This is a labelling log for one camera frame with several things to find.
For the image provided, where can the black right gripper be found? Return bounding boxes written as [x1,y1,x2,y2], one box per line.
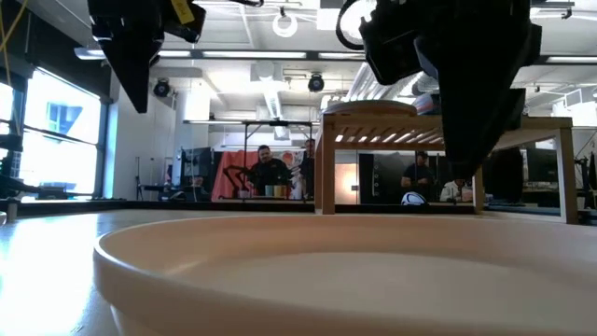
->
[414,0,545,181]

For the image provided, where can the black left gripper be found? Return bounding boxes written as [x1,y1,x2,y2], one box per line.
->
[87,0,170,115]

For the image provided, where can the peach plate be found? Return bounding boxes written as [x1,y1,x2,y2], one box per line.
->
[92,213,597,336]

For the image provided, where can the wooden slatted shelf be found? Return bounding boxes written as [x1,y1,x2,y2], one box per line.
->
[314,113,580,226]

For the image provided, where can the ceiling light strip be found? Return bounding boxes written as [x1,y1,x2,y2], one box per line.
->
[74,46,192,61]
[201,49,308,60]
[318,50,366,61]
[544,55,597,65]

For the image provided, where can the person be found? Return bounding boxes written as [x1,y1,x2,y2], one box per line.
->
[298,137,317,200]
[246,144,294,197]
[400,149,437,202]
[439,179,473,203]

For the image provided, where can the yellow label tag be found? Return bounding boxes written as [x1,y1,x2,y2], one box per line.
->
[171,0,195,25]

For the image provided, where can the white blue ball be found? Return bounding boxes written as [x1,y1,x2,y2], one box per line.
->
[400,190,428,208]

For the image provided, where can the large bright window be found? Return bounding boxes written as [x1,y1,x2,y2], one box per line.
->
[0,64,111,200]

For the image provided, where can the black cabinet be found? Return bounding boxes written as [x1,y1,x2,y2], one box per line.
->
[357,152,405,205]

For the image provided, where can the orange cloth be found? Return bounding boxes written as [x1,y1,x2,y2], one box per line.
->
[212,149,304,202]

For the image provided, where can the black overhead stand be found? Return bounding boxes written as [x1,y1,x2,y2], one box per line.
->
[184,119,314,203]

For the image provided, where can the dark equipment silhouette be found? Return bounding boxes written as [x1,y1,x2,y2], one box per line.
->
[0,105,29,206]

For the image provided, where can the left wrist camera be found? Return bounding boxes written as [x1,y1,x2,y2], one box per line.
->
[160,0,207,44]

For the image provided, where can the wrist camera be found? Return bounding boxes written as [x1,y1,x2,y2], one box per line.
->
[358,13,425,87]
[160,0,207,44]

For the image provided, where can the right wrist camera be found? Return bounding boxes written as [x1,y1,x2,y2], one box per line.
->
[358,13,425,87]

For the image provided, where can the yellow cable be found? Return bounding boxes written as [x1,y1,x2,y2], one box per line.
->
[0,0,30,89]

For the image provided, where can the black aluminium frame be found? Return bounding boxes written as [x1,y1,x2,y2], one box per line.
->
[0,198,579,216]

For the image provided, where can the white hanging ring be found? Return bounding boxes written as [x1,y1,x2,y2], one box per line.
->
[272,9,299,38]

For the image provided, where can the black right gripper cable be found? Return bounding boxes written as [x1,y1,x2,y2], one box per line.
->
[334,0,374,51]

